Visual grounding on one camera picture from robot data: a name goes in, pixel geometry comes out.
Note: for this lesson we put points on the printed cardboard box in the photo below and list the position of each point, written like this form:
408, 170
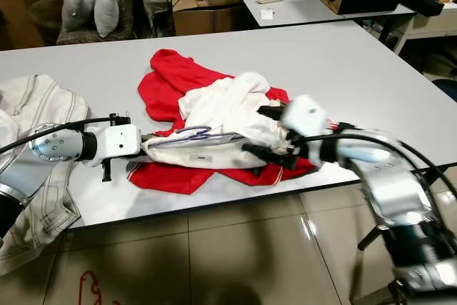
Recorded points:
203, 18

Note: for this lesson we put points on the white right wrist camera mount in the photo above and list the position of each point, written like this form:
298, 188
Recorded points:
305, 116

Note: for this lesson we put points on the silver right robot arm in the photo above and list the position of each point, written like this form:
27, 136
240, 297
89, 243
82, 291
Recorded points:
393, 191

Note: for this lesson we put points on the red garment white piping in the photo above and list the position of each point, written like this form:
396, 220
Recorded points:
171, 76

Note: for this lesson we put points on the grey pillow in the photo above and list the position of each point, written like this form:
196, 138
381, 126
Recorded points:
107, 9
78, 5

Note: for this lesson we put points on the dark teal round stool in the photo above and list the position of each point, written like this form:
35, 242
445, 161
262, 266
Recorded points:
446, 89

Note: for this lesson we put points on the purple plastic hanger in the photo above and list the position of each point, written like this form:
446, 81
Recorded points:
196, 132

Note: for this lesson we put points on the red plastic hanger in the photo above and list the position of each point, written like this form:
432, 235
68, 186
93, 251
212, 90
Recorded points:
89, 278

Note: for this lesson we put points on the large cardboard box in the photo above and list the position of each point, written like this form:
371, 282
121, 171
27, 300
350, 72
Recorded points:
18, 16

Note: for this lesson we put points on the dark wicker armchair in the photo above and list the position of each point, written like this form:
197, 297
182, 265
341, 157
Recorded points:
46, 19

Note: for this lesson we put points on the small white card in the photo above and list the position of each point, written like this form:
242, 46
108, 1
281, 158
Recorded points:
268, 13

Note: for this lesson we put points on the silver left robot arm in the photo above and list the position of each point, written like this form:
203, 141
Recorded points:
53, 144

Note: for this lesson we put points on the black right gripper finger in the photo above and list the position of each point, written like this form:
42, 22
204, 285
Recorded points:
271, 112
264, 156

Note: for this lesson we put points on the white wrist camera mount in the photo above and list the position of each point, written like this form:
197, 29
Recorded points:
305, 116
118, 144

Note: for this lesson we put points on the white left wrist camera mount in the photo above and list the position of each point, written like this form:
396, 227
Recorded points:
118, 144

